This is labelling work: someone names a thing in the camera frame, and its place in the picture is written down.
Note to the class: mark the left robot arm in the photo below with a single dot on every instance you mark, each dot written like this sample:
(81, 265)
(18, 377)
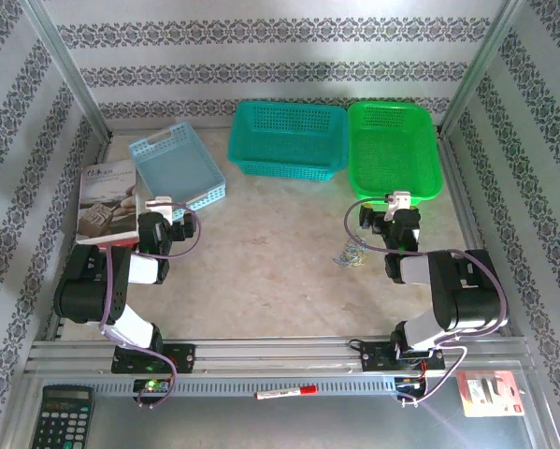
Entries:
(88, 290)

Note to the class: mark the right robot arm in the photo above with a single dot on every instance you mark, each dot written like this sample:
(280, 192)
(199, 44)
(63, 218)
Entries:
(466, 299)

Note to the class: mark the red booklet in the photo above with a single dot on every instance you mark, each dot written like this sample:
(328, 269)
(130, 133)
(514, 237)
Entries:
(120, 242)

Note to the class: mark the light blue plastic basket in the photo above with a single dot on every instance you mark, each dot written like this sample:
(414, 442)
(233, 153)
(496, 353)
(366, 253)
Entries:
(176, 168)

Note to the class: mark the grey cover book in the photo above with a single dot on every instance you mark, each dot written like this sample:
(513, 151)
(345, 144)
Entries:
(104, 201)

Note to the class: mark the green plastic basket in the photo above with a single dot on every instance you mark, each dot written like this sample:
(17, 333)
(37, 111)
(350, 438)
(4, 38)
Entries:
(392, 154)

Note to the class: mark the teal plastic basket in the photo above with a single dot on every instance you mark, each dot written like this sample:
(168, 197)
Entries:
(284, 140)

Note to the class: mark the small circuit board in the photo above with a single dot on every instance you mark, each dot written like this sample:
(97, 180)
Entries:
(408, 384)
(151, 386)

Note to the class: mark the red USB drive package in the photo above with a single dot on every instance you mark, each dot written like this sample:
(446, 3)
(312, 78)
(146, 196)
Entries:
(490, 393)

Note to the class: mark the red capped marker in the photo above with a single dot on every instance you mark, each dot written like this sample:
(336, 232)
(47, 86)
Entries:
(279, 394)

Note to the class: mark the black calculator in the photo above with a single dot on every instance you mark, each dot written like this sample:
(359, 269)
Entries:
(62, 421)

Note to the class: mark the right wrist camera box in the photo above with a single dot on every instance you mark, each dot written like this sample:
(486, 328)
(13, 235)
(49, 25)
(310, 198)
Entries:
(399, 201)

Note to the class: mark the aluminium side rail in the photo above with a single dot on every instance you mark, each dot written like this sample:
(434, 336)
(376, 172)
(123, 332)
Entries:
(464, 196)
(99, 156)

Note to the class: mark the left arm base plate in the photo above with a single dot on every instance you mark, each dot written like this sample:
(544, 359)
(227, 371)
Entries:
(181, 357)

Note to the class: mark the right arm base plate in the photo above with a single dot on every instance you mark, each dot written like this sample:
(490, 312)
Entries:
(377, 357)

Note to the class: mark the aluminium mounting rail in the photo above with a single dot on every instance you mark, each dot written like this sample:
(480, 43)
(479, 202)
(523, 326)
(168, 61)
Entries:
(270, 355)

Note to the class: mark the aluminium frame post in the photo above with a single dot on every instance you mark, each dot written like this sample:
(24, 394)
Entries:
(67, 65)
(478, 65)

